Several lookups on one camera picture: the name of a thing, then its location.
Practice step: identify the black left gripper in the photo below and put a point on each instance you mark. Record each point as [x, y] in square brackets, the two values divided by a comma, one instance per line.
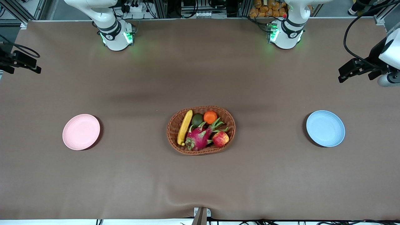
[373, 57]

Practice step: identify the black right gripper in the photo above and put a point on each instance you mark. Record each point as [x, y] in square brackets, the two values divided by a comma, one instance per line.
[15, 59]

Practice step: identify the red apple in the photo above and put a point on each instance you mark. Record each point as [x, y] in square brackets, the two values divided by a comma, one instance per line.
[221, 139]

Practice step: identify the yellow banana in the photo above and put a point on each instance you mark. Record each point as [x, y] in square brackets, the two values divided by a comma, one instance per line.
[185, 126]

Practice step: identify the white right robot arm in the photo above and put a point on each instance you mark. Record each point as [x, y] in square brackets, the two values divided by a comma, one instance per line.
[112, 34]

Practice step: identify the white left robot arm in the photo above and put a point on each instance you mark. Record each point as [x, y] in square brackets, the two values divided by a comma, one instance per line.
[287, 34]

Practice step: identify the black white shoe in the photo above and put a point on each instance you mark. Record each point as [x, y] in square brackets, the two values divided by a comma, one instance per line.
[352, 11]

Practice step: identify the blue round plate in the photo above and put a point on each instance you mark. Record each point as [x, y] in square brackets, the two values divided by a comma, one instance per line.
[325, 128]

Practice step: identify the pink round plate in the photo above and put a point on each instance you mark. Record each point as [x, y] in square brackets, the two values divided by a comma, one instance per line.
[81, 132]

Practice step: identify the orange snack packets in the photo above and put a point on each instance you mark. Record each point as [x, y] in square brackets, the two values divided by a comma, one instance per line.
[265, 9]

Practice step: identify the white power strip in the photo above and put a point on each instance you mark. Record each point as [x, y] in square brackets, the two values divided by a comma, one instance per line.
[134, 7]

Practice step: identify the orange fruit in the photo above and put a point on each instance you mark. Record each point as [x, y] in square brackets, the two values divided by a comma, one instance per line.
[210, 117]

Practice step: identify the brown table mat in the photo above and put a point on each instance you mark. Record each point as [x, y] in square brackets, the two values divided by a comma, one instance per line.
[200, 68]

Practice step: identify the grey control box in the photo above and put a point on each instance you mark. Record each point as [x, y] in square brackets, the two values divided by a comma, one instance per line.
[203, 9]

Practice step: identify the green avocado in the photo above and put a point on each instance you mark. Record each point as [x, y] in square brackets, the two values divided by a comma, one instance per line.
[197, 119]

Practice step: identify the brown wicker basket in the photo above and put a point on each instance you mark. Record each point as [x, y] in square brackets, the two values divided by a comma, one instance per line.
[175, 137]

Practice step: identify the pink dragon fruit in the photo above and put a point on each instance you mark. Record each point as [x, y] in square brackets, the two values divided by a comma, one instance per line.
[199, 137]

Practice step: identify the aluminium frame profile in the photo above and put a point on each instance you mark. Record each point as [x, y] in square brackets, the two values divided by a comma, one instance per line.
[382, 18]
[39, 7]

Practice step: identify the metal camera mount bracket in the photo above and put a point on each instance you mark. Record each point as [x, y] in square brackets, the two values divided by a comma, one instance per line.
[201, 217]

